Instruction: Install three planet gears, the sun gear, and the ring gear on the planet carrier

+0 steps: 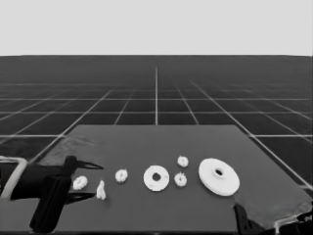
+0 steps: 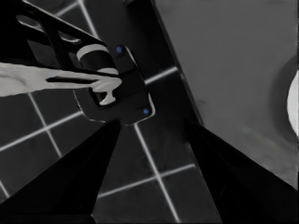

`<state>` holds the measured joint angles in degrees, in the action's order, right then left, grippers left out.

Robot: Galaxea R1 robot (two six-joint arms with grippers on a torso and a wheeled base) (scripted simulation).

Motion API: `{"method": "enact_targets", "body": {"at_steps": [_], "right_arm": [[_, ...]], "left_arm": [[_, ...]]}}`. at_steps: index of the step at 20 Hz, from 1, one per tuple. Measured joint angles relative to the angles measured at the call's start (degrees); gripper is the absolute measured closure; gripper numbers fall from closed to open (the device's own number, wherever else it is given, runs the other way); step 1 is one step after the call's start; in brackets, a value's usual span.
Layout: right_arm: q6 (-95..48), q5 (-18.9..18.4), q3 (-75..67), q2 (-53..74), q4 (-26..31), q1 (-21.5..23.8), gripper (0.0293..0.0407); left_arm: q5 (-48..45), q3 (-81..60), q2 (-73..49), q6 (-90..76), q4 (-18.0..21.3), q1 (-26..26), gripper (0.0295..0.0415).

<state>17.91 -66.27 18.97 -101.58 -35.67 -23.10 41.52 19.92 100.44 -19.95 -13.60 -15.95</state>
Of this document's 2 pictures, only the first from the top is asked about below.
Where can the small white toothed gear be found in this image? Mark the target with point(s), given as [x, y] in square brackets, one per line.
[118, 178]
[177, 181]
[77, 184]
[180, 163]

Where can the large thick white disc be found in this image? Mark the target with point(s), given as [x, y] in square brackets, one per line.
[225, 186]

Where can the small white T-shaped piece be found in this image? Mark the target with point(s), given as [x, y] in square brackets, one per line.
[101, 192]

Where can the white round carrier with pins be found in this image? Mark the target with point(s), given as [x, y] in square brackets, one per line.
[156, 186]

